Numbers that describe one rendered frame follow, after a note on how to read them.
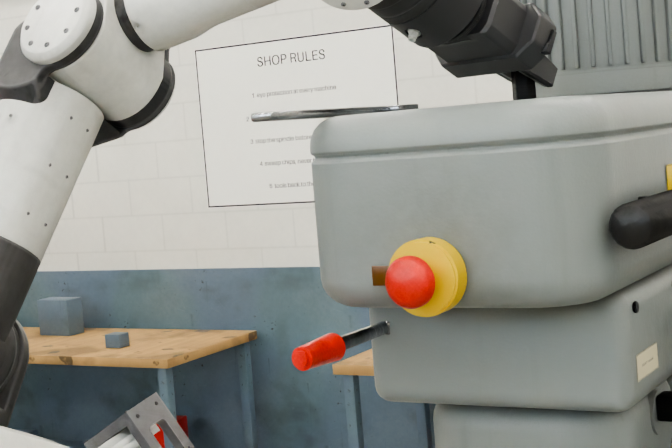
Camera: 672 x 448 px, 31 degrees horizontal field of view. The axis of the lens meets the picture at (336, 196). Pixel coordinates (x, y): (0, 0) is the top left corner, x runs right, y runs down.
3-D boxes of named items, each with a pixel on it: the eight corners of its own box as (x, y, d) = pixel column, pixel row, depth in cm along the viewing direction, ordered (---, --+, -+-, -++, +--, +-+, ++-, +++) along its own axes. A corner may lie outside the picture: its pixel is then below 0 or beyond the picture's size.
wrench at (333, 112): (282, 119, 95) (281, 109, 95) (240, 123, 97) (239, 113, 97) (418, 111, 116) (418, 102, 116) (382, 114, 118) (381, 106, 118)
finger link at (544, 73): (544, 93, 113) (504, 61, 110) (553, 63, 114) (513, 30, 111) (558, 92, 112) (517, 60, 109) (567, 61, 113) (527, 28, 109)
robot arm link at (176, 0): (280, -22, 109) (109, 47, 117) (216, -94, 102) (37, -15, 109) (280, 72, 104) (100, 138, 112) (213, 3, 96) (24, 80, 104)
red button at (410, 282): (429, 311, 89) (425, 257, 89) (381, 311, 92) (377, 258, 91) (448, 303, 92) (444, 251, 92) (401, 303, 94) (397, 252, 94)
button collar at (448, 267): (460, 317, 92) (454, 238, 91) (389, 317, 95) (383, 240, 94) (470, 313, 93) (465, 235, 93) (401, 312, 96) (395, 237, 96)
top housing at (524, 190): (598, 313, 88) (582, 93, 87) (294, 312, 102) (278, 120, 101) (740, 238, 129) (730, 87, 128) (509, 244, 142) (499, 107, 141)
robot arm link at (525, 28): (436, 101, 114) (348, 38, 107) (464, 12, 117) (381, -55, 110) (540, 91, 105) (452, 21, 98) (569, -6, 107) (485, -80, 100)
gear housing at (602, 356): (635, 417, 97) (627, 293, 97) (369, 404, 110) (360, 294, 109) (730, 339, 126) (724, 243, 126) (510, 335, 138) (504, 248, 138)
